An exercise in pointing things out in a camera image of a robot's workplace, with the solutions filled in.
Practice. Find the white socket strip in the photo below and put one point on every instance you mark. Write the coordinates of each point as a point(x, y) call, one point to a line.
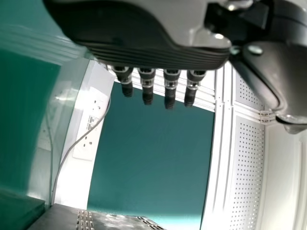
point(92, 119)

